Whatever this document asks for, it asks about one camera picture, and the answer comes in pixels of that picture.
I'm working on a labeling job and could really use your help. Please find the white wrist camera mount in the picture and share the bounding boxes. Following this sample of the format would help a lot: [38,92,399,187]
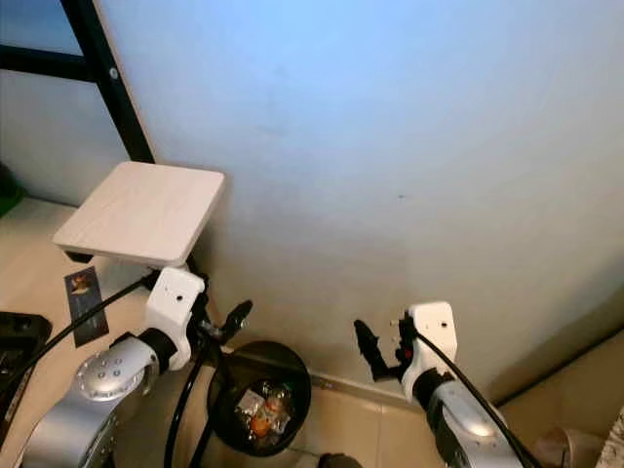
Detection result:
[408,301,459,376]
[144,265,206,371]

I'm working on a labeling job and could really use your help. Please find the dark robot foot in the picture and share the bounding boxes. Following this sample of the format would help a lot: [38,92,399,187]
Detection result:
[317,452,364,468]

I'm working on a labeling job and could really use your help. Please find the clear crumpled wrapper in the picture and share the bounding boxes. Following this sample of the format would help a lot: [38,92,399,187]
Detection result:
[232,382,293,445]

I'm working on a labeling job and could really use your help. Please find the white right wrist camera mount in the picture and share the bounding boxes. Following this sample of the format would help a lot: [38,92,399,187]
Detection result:
[408,301,459,376]

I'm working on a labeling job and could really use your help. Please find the black handheld game console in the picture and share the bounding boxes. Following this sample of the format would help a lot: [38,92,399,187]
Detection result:
[0,310,50,401]

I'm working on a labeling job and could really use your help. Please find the dark printed card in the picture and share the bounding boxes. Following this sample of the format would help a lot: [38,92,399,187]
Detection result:
[63,266,110,347]

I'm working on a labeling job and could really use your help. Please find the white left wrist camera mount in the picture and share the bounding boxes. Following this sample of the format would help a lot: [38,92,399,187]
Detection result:
[144,265,206,371]

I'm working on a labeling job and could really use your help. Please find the beige round container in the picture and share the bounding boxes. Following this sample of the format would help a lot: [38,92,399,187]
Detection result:
[536,424,607,468]

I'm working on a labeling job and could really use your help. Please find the light wood square board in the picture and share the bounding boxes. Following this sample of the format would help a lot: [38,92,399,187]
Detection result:
[52,161,225,269]

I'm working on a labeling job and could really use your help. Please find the orange snack wrapper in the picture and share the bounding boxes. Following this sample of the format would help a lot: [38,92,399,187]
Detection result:
[249,414,274,438]

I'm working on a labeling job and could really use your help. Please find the green object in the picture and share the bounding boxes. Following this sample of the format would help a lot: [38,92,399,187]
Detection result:
[0,164,28,217]

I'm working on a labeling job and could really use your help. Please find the black round waste bin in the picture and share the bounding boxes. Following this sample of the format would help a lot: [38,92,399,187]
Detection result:
[205,339,313,457]

